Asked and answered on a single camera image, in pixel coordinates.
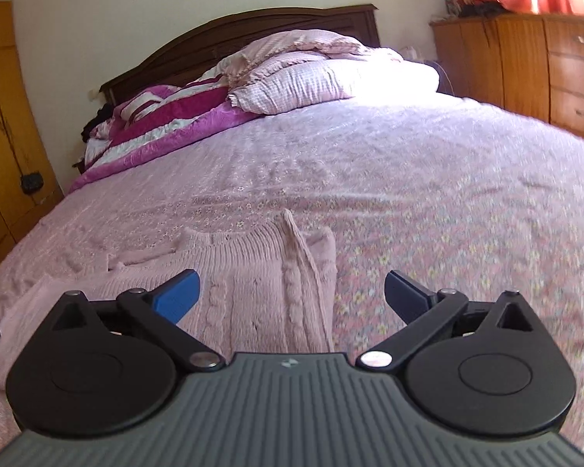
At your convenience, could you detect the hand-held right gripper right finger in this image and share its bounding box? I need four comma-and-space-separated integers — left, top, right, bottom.
355, 269, 536, 370

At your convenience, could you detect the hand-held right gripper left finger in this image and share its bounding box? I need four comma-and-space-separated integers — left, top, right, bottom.
51, 269, 225, 370

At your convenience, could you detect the pink knit sweater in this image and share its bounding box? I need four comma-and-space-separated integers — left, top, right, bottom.
0, 208, 339, 392

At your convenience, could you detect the pink floral bedspread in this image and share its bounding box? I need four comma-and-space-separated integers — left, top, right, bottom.
0, 88, 584, 448

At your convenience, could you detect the small black handbag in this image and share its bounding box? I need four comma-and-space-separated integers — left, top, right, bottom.
20, 171, 46, 194

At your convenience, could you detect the magenta and white blanket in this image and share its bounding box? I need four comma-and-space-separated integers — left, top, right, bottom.
68, 84, 260, 194

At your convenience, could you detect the black clothing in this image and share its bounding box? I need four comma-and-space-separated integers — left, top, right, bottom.
80, 104, 116, 141

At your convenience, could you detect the wooden wardrobe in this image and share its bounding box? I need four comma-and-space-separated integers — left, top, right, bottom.
0, 0, 65, 280

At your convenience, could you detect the checkered white pillow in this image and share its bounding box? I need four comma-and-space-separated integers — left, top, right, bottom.
228, 57, 441, 116

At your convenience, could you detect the wooden dresser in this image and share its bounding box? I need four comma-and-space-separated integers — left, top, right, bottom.
429, 12, 584, 146

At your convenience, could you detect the dark wooden headboard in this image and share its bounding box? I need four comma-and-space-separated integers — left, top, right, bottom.
99, 4, 381, 108

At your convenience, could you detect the pink ruffled quilt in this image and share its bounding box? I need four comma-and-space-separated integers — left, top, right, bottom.
218, 29, 406, 81

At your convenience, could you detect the dark item on dresser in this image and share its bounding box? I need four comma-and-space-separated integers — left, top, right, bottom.
460, 2, 511, 19

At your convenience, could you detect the row of books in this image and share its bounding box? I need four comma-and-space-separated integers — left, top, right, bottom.
444, 0, 478, 19

